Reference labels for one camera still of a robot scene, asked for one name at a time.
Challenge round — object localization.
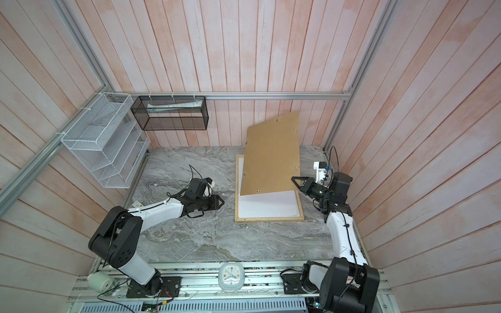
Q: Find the light wooden picture frame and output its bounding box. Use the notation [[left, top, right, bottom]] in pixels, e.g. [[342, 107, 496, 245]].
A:
[[234, 154, 305, 223]]

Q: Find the autumn forest photo print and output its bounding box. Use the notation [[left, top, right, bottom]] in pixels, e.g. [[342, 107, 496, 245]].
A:
[[237, 156, 301, 219]]

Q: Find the brown cardboard backing board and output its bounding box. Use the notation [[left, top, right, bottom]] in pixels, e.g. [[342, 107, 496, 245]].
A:
[[240, 112, 300, 196]]

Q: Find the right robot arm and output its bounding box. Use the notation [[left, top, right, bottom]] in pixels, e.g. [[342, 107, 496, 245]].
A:
[[291, 172, 380, 312]]

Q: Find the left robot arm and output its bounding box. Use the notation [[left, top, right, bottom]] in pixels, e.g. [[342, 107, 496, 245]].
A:
[[88, 177, 224, 297]]

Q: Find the small white square tag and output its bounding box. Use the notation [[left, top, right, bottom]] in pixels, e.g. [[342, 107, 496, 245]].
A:
[[132, 200, 144, 208]]

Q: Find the white desk clock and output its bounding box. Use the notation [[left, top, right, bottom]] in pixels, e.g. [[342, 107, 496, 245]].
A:
[[218, 262, 245, 291]]

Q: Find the paper in black basket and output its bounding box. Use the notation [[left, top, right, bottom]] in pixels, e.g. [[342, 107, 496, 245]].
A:
[[146, 100, 204, 113]]

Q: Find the white tape roll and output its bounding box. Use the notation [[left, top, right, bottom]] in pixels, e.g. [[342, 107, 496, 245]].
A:
[[87, 271, 117, 293]]

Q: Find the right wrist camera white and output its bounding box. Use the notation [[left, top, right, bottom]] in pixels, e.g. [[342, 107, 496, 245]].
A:
[[313, 161, 331, 185]]

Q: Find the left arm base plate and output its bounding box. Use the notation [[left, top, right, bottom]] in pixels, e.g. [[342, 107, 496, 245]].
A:
[[126, 276, 181, 299]]

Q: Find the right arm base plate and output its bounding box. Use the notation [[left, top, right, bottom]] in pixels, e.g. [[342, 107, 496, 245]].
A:
[[280, 272, 321, 295]]

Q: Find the black wire mesh basket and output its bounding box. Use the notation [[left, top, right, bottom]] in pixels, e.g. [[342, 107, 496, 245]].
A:
[[131, 95, 210, 131]]

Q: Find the white wire mesh shelf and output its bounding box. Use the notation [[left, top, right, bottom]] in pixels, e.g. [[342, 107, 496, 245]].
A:
[[61, 93, 150, 189]]

